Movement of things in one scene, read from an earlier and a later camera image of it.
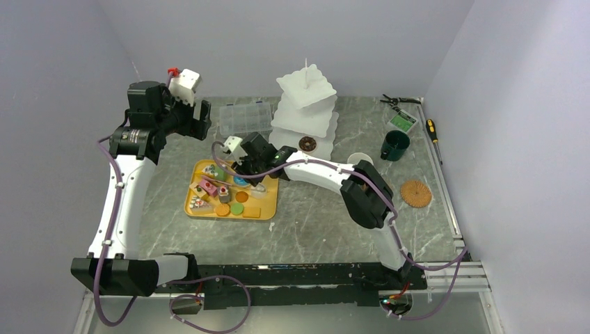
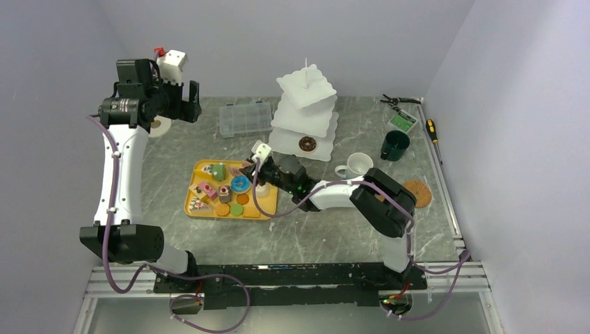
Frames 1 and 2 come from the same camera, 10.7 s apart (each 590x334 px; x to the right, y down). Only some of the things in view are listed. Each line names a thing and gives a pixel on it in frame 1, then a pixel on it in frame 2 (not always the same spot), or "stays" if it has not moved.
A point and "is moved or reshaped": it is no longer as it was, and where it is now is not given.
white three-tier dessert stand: (306, 109) stays
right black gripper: (242, 168) → (265, 164)
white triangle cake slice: (198, 206) stays
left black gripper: (194, 127) → (188, 110)
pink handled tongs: (225, 181) is moved or reshaped
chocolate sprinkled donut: (307, 143) stays
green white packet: (402, 120) stays
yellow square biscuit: (251, 212) stays
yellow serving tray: (213, 190) stays
